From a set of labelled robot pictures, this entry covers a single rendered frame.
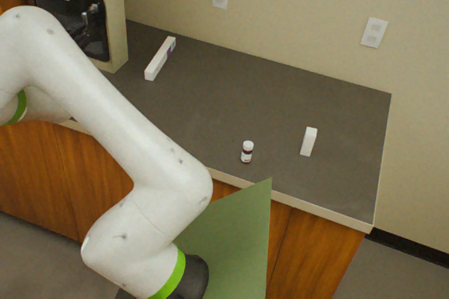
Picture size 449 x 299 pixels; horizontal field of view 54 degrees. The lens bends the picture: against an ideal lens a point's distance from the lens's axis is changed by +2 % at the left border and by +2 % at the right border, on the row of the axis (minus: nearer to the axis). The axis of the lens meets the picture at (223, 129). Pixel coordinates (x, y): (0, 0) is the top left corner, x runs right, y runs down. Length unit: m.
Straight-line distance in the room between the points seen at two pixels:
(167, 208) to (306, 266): 0.90
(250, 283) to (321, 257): 0.71
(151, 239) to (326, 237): 0.77
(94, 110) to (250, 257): 0.43
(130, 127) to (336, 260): 0.96
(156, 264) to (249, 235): 0.21
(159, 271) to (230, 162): 0.58
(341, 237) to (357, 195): 0.15
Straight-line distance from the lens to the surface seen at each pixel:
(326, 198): 1.36
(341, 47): 1.83
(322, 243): 1.51
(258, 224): 0.95
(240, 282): 0.91
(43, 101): 1.17
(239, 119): 1.55
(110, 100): 0.84
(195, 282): 0.96
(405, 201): 2.32
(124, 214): 0.85
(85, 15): 1.59
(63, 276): 2.28
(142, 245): 0.85
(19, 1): 1.85
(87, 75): 0.85
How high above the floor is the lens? 1.94
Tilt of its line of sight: 42 degrees down
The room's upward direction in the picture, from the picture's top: 7 degrees clockwise
